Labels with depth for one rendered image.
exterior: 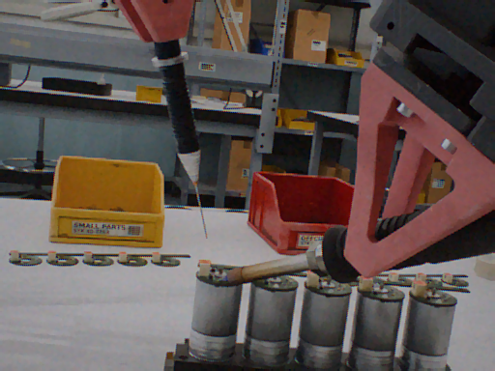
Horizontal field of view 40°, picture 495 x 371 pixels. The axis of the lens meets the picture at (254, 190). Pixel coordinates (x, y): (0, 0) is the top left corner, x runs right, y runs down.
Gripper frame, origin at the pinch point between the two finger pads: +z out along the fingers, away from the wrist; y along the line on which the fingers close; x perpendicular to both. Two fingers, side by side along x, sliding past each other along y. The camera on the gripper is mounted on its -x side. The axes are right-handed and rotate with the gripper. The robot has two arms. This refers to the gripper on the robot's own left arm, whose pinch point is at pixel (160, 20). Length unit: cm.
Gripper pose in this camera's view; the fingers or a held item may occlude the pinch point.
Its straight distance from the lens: 30.5
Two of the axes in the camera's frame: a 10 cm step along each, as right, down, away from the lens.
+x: -8.2, 3.1, -4.9
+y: -5.6, -1.8, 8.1
